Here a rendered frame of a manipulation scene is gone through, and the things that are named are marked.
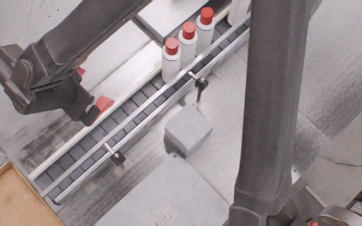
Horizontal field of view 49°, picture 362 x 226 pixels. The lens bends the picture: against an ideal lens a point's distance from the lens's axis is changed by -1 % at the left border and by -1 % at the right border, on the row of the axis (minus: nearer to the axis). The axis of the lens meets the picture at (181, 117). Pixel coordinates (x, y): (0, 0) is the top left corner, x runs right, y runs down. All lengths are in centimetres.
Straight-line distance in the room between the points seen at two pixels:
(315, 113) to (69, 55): 85
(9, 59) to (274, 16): 47
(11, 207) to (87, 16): 75
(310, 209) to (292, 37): 146
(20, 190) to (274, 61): 92
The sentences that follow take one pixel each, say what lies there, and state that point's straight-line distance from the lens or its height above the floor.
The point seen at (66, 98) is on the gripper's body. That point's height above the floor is 128.
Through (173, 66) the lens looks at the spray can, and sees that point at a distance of 106.
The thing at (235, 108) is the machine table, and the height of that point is 83.
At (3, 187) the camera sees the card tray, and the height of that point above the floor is 83.
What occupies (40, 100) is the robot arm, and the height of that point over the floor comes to 133.
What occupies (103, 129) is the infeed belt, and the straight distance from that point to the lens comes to 114.
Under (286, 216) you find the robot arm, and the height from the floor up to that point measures 145.
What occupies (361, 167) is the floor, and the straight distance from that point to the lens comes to 222.
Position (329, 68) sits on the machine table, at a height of 83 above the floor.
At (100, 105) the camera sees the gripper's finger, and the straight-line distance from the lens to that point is 77.
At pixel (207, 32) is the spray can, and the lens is 108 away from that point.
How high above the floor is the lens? 195
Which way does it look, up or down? 72 degrees down
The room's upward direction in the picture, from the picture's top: 6 degrees clockwise
